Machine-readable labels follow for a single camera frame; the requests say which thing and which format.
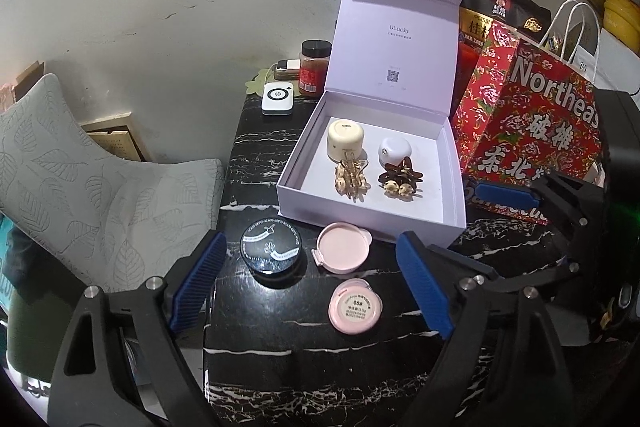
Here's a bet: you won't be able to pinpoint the pink shallow dish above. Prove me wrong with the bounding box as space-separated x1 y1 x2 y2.
310 221 373 275

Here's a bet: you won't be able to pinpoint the wooden panel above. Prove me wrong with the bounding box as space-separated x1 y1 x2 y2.
80 109 151 162

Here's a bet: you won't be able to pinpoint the green seat cushion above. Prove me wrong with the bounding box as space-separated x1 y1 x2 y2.
0 292 56 388

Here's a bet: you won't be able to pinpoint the white domed jar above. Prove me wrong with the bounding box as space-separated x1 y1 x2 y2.
377 136 413 168

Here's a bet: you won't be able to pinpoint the white gift box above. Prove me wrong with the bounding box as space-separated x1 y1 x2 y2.
276 0 468 243

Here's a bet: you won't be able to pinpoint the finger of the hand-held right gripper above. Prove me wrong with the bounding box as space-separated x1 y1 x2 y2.
462 172 606 258
440 244 596 293

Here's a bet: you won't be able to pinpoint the pink round labelled jar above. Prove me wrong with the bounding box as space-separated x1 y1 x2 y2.
327 279 385 335

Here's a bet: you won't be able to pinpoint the red jar with black lid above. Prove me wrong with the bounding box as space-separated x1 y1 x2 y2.
299 39 332 98

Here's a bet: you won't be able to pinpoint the white flat device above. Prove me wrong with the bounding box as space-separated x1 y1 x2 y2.
261 82 301 116

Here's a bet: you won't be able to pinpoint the grey leaf-patterned chair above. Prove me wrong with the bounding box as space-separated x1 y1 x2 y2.
0 73 226 293

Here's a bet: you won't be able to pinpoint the cream round jar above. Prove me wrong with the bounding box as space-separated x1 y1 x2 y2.
327 119 364 161

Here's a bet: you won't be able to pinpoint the red floral paper bag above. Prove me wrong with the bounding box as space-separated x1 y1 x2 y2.
450 0 603 228

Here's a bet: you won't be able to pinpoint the cardboard boxes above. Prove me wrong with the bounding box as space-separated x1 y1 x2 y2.
0 62 46 102

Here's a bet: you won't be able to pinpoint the gold hair claw clip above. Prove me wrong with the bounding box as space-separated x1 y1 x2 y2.
332 153 371 204

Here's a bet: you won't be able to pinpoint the black snack bag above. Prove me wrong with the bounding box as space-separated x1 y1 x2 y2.
452 0 551 108

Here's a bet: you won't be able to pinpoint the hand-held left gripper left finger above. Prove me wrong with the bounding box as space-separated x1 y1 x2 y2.
47 229 228 427

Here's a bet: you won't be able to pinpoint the black round compact case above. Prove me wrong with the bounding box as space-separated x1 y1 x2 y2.
240 221 302 289

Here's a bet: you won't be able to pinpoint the yellow bowls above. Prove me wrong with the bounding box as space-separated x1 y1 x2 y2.
602 0 640 45

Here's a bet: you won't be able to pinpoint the brown hair claw clip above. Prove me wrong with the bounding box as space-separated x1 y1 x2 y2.
376 158 425 202

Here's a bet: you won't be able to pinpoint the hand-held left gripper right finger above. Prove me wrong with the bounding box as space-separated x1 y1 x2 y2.
395 231 583 427

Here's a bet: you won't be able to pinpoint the yellow doily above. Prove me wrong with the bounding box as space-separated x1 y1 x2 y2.
245 66 301 96

